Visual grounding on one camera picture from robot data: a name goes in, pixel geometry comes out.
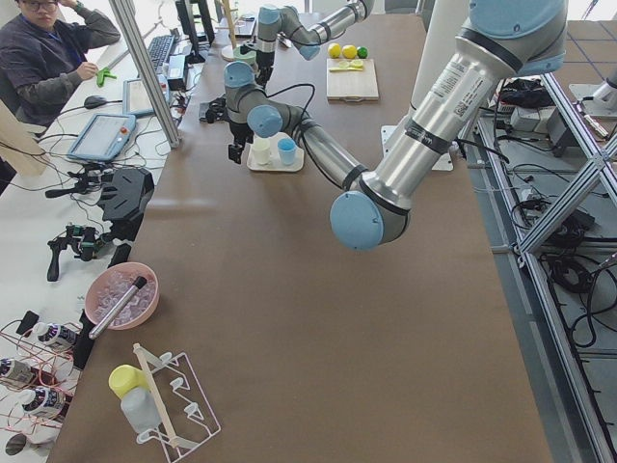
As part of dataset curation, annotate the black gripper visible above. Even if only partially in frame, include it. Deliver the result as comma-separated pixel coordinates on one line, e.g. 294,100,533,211
207,97,254,164
240,41,275,86

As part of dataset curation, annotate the cream white cup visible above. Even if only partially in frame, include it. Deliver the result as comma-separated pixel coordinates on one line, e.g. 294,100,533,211
253,138,271,165

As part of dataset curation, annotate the blue cup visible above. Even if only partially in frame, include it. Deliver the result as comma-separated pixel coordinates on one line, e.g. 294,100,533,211
277,138,297,166

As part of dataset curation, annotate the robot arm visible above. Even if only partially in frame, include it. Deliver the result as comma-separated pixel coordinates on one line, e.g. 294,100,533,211
240,0,374,87
223,1,568,250

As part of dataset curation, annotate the beige rabbit tray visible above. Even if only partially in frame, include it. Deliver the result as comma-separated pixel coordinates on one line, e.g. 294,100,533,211
247,133,305,173

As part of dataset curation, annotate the green bowl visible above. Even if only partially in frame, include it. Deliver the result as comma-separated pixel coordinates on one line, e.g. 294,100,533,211
233,46,256,66

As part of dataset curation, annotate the wooden cup rack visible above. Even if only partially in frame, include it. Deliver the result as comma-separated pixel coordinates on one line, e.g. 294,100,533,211
219,0,238,62

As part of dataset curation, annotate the grey cloth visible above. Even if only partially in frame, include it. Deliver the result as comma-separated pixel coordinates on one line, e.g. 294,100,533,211
199,102,214,123

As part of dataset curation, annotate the whole lemon outer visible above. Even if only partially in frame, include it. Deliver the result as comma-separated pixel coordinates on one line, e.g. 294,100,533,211
328,42,341,59

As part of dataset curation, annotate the whole lemon near lime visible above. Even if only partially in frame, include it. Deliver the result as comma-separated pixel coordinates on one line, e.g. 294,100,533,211
341,44,358,60

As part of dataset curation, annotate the wooden cutting board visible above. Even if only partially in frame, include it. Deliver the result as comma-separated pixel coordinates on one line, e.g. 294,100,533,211
326,59,379,102

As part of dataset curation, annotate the green lime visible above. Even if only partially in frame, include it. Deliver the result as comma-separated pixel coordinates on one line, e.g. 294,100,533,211
357,46,368,59

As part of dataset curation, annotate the black keyboard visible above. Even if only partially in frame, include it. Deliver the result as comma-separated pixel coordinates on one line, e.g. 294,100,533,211
148,35,174,74

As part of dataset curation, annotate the teach pendant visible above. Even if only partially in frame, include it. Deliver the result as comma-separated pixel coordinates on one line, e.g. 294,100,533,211
67,114,136,162
122,74,172,118

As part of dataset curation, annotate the black stand plate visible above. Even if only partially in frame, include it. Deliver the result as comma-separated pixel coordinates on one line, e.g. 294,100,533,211
97,168,154,241

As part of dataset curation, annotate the black computer mouse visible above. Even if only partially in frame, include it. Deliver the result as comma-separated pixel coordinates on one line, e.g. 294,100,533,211
83,95,108,110

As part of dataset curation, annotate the metal rod in bowl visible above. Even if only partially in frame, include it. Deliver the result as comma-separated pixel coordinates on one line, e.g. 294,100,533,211
88,276,148,340

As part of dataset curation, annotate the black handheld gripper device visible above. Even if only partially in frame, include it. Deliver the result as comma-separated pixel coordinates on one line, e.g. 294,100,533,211
46,224,113,282

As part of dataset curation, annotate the pink bowl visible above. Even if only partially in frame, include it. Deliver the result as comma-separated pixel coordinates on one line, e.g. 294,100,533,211
84,261,161,332

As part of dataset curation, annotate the seated person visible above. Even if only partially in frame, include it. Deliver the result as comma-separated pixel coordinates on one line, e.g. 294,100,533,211
1,1,121,126

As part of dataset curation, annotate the yellow cap plastic bottle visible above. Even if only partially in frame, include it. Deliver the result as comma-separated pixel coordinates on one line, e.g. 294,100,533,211
108,365,162,434

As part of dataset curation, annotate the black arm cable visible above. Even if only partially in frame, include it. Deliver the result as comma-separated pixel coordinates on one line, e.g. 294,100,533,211
264,83,319,126

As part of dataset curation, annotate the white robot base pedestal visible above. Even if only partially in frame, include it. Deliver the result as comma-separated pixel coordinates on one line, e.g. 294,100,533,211
379,0,457,173

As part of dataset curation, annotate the white wire bottle rack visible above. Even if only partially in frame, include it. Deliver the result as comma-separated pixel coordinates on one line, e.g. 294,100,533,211
133,343,222,462

